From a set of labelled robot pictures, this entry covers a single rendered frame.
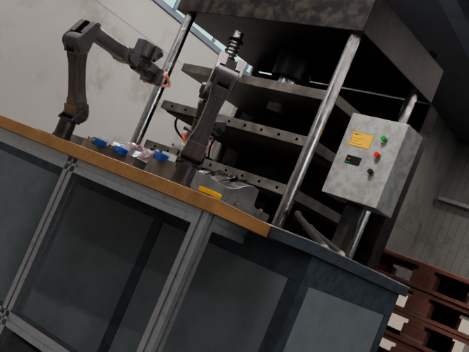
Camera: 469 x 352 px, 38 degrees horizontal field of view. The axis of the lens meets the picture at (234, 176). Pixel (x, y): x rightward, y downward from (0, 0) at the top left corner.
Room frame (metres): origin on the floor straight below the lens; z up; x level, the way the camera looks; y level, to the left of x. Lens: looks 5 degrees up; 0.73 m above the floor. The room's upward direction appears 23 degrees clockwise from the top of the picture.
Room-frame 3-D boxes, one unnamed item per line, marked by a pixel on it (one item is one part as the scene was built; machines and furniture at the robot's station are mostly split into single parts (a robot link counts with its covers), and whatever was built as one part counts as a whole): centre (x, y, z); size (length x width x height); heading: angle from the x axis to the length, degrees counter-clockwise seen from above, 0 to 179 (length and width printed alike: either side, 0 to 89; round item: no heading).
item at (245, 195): (2.68, 0.07, 0.87); 0.50 x 0.26 x 0.14; 138
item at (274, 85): (3.78, -0.12, 1.52); 1.10 x 0.70 x 0.05; 48
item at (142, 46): (2.62, 0.54, 1.24); 0.12 x 0.09 x 0.12; 145
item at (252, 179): (3.77, -0.11, 1.02); 1.10 x 0.74 x 0.05; 48
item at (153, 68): (2.70, 0.49, 1.25); 0.07 x 0.06 x 0.11; 55
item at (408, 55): (3.74, -0.08, 1.75); 1.30 x 0.84 x 0.61; 48
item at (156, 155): (2.52, 0.29, 0.89); 0.13 x 0.05 x 0.05; 138
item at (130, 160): (2.86, 0.39, 0.86); 0.50 x 0.26 x 0.11; 155
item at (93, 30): (2.48, 0.64, 1.17); 0.30 x 0.09 x 0.12; 145
